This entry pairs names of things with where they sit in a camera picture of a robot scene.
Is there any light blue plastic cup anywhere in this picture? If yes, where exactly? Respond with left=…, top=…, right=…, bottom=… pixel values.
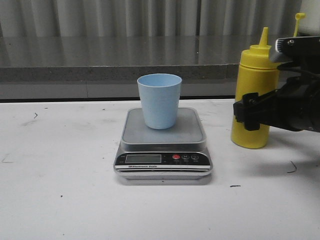
left=137, top=73, right=182, bottom=130

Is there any grey stone counter ledge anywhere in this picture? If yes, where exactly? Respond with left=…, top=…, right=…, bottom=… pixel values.
left=0, top=35, right=260, bottom=101

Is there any yellow squeeze bottle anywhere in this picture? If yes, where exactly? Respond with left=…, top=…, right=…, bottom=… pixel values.
left=230, top=12, right=306, bottom=150

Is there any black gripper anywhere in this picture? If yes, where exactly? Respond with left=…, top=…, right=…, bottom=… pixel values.
left=233, top=76, right=320, bottom=132

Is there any silver electronic kitchen scale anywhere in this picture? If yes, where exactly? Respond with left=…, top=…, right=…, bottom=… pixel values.
left=113, top=107, right=213, bottom=185

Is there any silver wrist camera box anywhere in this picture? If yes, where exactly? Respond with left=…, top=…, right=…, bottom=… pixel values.
left=269, top=36, right=320, bottom=63

